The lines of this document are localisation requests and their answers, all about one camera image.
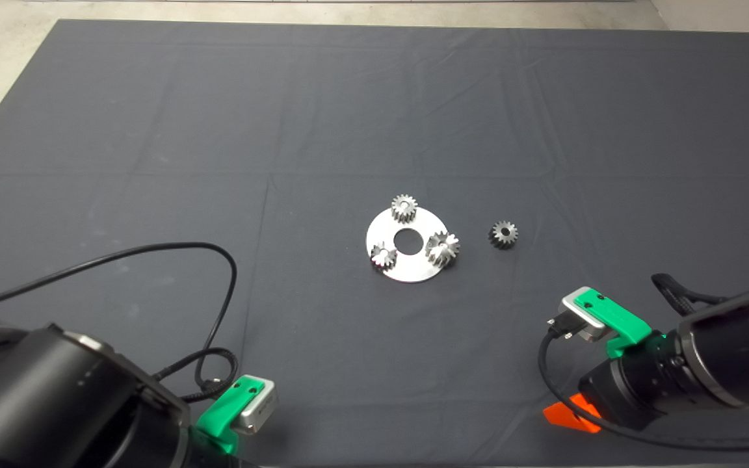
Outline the round metal plate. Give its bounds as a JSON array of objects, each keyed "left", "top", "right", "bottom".
[{"left": 366, "top": 207, "right": 451, "bottom": 283}]

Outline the right wrist black camera cable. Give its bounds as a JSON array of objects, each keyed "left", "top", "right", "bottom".
[{"left": 537, "top": 315, "right": 749, "bottom": 452}]

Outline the wrist green camera mount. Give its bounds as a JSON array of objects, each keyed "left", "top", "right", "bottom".
[
  {"left": 196, "top": 376, "right": 265, "bottom": 454},
  {"left": 574, "top": 291, "right": 664, "bottom": 358}
]

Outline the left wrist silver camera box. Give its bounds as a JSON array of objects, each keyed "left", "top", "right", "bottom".
[{"left": 231, "top": 379, "right": 279, "bottom": 435}]

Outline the left wrist green camera mount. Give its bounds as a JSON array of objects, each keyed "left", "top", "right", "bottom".
[{"left": 196, "top": 376, "right": 265, "bottom": 454}]

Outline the large steel gear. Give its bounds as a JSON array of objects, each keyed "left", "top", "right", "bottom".
[{"left": 425, "top": 231, "right": 460, "bottom": 267}]

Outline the right wrist green camera mount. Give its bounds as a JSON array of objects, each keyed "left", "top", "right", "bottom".
[{"left": 574, "top": 291, "right": 664, "bottom": 358}]

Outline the left wrist black camera cable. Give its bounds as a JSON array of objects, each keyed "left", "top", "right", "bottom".
[{"left": 0, "top": 242, "right": 239, "bottom": 404}]

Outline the small dark steel gear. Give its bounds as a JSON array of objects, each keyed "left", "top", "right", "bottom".
[{"left": 489, "top": 221, "right": 519, "bottom": 250}]

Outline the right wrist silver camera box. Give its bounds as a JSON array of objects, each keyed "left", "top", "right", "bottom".
[{"left": 560, "top": 287, "right": 612, "bottom": 343}]

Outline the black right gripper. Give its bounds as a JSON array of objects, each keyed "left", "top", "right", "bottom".
[{"left": 542, "top": 333, "right": 689, "bottom": 434}]

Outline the wrist black camera cable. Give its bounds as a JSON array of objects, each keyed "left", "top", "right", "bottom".
[
  {"left": 537, "top": 315, "right": 749, "bottom": 452},
  {"left": 0, "top": 242, "right": 239, "bottom": 404}
]

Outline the dark grey table cloth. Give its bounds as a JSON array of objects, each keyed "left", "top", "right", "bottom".
[{"left": 0, "top": 18, "right": 749, "bottom": 468}]

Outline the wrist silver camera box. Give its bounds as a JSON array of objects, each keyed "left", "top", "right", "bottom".
[
  {"left": 231, "top": 379, "right": 279, "bottom": 435},
  {"left": 560, "top": 287, "right": 612, "bottom": 343}
]

